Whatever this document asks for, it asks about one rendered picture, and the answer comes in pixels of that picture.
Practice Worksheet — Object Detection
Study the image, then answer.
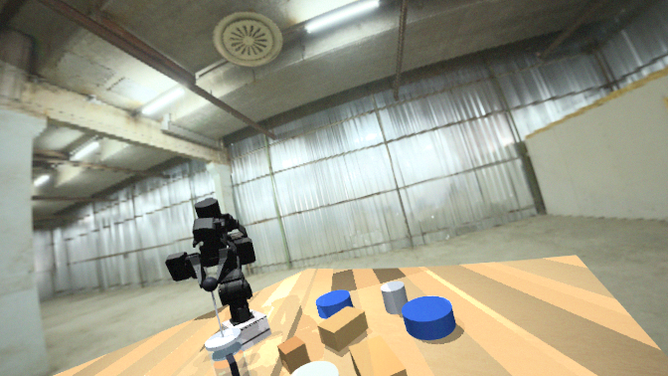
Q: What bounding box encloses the small tan cube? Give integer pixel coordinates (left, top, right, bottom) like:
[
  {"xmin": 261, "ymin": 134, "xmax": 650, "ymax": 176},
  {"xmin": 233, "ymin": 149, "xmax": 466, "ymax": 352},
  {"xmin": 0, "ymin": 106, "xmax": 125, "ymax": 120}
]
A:
[{"xmin": 277, "ymin": 335, "xmax": 310, "ymax": 375}]

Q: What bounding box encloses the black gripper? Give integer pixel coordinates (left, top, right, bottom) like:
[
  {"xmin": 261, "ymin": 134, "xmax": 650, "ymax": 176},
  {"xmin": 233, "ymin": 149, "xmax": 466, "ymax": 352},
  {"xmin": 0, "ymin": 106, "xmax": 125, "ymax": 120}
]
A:
[{"xmin": 165, "ymin": 234, "xmax": 255, "ymax": 288}]

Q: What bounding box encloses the blue cylinder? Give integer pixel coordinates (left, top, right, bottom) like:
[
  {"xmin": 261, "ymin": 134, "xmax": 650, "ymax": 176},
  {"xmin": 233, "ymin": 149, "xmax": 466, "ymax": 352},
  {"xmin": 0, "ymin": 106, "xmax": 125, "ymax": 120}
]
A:
[
  {"xmin": 316, "ymin": 290, "xmax": 353, "ymax": 319},
  {"xmin": 402, "ymin": 295, "xmax": 456, "ymax": 340}
]

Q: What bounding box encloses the tan rectangular block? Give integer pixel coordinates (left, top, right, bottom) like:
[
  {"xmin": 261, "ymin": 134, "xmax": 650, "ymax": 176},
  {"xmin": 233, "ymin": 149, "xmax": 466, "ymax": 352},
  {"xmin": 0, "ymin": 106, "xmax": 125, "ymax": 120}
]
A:
[
  {"xmin": 317, "ymin": 306, "xmax": 369, "ymax": 352},
  {"xmin": 349, "ymin": 335, "xmax": 408, "ymax": 376}
]

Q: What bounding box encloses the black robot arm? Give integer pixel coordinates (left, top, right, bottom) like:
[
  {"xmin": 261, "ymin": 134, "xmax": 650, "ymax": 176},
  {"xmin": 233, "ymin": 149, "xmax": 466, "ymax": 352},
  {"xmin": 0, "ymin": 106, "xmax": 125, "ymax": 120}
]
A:
[{"xmin": 192, "ymin": 197, "xmax": 254, "ymax": 326}]

